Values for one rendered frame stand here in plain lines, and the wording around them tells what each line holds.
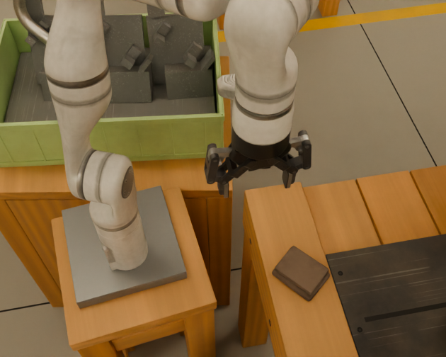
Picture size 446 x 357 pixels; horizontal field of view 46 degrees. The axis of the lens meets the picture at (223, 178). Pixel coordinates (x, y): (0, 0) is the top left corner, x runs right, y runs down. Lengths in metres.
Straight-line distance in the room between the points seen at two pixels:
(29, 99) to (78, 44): 0.85
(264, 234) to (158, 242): 0.24
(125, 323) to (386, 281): 0.56
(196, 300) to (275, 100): 0.68
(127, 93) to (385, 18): 2.08
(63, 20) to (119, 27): 0.74
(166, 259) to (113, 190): 0.31
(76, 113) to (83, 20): 0.14
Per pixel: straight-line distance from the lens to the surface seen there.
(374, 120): 2.70
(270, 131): 0.62
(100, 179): 0.92
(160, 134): 1.37
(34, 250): 1.76
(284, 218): 1.22
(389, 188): 1.34
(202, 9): 0.56
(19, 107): 1.60
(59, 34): 0.79
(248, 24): 0.50
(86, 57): 0.78
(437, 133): 2.74
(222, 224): 1.54
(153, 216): 1.24
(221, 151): 0.69
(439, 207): 1.35
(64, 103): 0.82
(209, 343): 1.43
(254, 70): 0.55
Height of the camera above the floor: 1.94
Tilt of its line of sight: 55 degrees down
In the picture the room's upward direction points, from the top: straight up
